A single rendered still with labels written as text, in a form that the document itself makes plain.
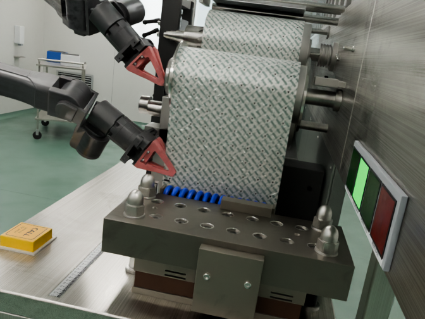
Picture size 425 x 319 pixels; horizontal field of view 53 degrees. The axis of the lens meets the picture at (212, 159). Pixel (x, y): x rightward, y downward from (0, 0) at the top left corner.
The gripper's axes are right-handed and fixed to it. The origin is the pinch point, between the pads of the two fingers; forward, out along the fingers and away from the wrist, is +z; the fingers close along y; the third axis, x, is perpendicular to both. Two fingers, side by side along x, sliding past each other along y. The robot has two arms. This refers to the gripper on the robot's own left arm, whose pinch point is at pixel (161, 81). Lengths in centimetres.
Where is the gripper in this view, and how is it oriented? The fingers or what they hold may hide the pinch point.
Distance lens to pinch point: 92.5
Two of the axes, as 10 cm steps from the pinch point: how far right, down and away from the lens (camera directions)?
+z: 6.6, 7.5, 0.4
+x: 7.3, -6.3, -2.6
